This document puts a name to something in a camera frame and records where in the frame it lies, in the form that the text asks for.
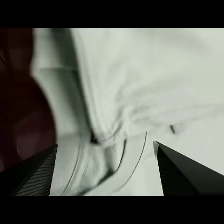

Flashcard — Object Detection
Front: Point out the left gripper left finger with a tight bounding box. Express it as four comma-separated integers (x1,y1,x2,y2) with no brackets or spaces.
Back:
9,143,59,197

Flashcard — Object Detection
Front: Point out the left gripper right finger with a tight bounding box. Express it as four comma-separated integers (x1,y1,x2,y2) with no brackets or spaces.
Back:
152,140,224,197

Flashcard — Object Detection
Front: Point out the pale green T-shirt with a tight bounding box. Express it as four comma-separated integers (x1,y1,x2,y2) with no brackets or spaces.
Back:
29,27,224,197

